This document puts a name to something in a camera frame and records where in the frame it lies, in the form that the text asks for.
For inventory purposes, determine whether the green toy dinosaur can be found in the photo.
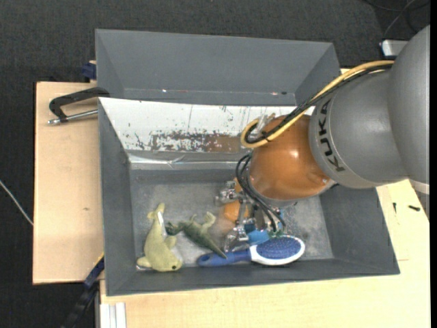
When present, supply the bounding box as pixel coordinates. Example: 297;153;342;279
165;211;228;260

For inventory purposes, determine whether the blue and white hairbrush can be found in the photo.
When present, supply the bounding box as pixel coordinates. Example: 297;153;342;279
197;234;306;268

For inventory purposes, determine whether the grey metal bin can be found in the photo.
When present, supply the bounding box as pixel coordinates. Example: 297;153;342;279
94;28;401;297

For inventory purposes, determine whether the orange ball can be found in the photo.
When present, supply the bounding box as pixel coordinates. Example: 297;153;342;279
223;200;254;232

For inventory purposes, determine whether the light blue plastic piece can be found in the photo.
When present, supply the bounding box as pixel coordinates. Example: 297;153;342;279
246;217;285;244

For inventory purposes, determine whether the pale green plush whale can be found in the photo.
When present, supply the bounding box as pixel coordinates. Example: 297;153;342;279
136;202;184;273

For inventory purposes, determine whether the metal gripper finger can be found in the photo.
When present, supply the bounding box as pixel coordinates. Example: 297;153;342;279
223;219;257;252
214;180;241;205

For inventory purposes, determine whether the pale wood flat board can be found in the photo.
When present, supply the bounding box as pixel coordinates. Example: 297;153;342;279
32;81;105;285

